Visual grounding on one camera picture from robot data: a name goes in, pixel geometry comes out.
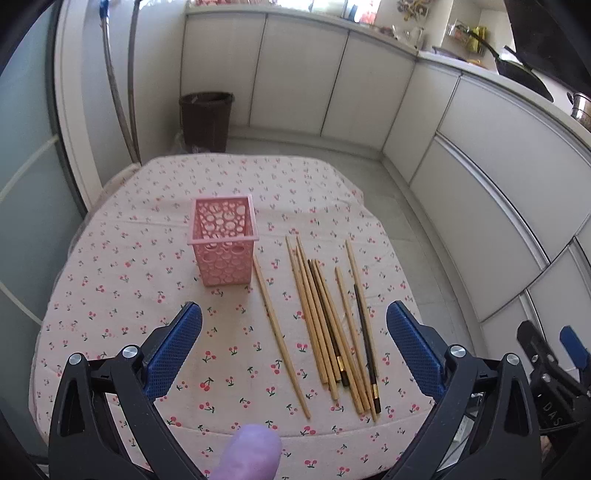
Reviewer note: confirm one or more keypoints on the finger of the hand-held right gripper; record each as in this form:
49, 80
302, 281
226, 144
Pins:
533, 339
573, 344

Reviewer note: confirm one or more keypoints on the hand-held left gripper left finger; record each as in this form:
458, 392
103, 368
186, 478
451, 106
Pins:
178, 341

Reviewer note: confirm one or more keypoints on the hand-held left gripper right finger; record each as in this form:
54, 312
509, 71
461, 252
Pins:
413, 344

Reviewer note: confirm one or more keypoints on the pink perforated utensil holder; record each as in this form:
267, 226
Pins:
224, 249

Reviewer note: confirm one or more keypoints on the cherry print tablecloth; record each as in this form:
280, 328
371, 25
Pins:
138, 258

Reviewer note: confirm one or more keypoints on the blurred purple cloth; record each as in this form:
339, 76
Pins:
254, 454

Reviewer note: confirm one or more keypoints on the brown trash bin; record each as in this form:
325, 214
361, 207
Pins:
206, 122

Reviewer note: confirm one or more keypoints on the frosted glass door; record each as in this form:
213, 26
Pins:
32, 161

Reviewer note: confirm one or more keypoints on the steel pot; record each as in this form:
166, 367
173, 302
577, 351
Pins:
582, 108

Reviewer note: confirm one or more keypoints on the metal pipe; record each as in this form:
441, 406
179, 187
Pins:
115, 101
134, 92

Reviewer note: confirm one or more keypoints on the black wok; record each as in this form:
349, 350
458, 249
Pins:
521, 69

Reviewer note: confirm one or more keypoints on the white kitchen cabinets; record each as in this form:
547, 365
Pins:
300, 69

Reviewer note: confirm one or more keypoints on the yellow packets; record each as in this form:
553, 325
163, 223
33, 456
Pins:
475, 39

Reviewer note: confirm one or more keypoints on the glass pitcher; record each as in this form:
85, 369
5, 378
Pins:
415, 38

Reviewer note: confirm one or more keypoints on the black range hood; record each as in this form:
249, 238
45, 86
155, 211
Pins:
554, 32

